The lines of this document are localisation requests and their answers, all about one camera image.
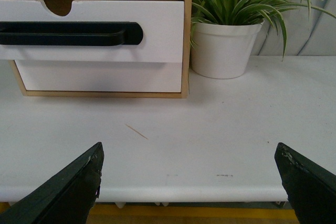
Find white drawer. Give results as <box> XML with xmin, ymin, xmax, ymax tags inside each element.
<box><xmin>1</xmin><ymin>0</ymin><xmax>184</xmax><ymax>63</ymax></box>
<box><xmin>15</xmin><ymin>60</ymin><xmax>182</xmax><ymax>93</ymax></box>

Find thin wooden toothpick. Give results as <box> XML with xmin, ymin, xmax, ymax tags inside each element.
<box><xmin>125</xmin><ymin>124</ymin><xmax>148</xmax><ymax>140</ymax></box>

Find white plant pot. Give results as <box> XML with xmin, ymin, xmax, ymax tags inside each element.
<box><xmin>191</xmin><ymin>23</ymin><xmax>263</xmax><ymax>79</ymax></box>

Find black drawer handle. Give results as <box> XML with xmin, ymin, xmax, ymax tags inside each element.
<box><xmin>1</xmin><ymin>22</ymin><xmax>143</xmax><ymax>46</ymax></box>

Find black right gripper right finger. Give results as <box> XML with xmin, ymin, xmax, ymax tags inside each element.
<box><xmin>274</xmin><ymin>143</ymin><xmax>335</xmax><ymax>223</ymax></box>

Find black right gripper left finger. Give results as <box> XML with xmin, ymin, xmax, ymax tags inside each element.
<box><xmin>1</xmin><ymin>142</ymin><xmax>104</xmax><ymax>223</ymax></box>

